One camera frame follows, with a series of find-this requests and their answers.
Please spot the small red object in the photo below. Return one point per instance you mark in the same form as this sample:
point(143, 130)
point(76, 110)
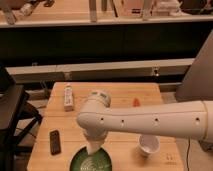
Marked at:
point(136, 102)

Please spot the black side table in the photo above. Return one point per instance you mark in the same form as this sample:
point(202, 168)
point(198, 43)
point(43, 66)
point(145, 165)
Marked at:
point(17, 117)

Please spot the white cup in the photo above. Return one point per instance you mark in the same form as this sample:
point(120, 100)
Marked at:
point(148, 144)

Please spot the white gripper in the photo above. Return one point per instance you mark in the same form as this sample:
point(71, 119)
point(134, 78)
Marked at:
point(93, 145)

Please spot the grey metal rail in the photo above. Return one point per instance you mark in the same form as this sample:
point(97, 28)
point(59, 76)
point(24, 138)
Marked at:
point(98, 71)

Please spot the grey panel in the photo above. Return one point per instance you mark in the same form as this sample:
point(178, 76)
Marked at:
point(198, 81)

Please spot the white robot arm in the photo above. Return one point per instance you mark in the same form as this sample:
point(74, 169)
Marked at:
point(190, 120)

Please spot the green ceramic bowl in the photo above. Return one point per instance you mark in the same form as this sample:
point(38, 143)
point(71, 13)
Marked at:
point(99, 161)

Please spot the black rectangular block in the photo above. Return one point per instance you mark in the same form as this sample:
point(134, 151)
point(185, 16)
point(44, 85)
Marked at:
point(55, 145)

